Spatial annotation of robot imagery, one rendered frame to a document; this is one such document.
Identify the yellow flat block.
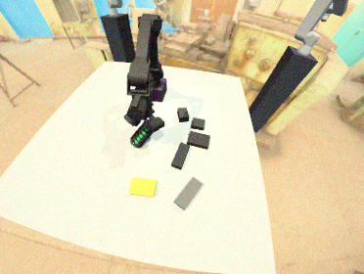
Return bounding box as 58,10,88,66
129,177,158,197

